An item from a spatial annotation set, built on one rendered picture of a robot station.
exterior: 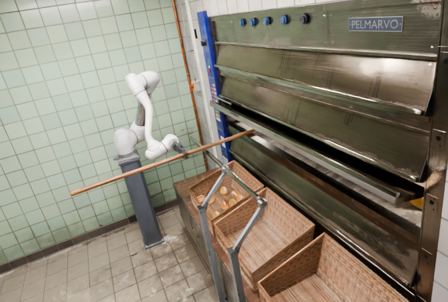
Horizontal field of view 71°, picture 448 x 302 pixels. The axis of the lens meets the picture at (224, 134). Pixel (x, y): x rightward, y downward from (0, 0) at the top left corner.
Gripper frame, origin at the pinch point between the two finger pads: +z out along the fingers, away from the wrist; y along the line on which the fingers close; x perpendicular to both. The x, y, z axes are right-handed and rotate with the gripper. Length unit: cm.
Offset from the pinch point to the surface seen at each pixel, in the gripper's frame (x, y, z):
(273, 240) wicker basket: -35, 60, 54
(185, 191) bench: -5, 62, -52
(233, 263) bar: 8, 32, 85
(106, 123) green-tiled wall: 43, -4, -126
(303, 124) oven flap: -50, -30, 77
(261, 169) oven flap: -51, 23, 22
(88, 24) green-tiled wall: 31, -100, -126
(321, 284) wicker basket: -37, 60, 101
